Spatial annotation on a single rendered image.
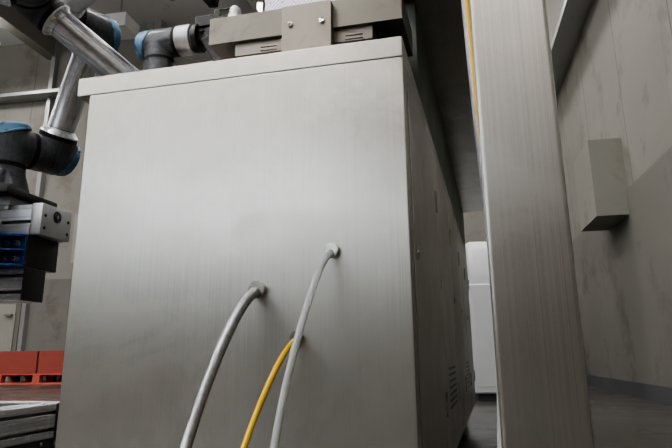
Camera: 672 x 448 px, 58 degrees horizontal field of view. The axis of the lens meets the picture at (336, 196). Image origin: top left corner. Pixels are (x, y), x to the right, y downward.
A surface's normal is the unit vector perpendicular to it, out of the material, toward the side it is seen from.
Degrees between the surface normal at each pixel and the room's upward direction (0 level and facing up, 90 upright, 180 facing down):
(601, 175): 90
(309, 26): 90
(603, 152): 90
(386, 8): 90
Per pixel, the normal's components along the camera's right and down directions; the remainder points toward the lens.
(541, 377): -0.25, -0.25
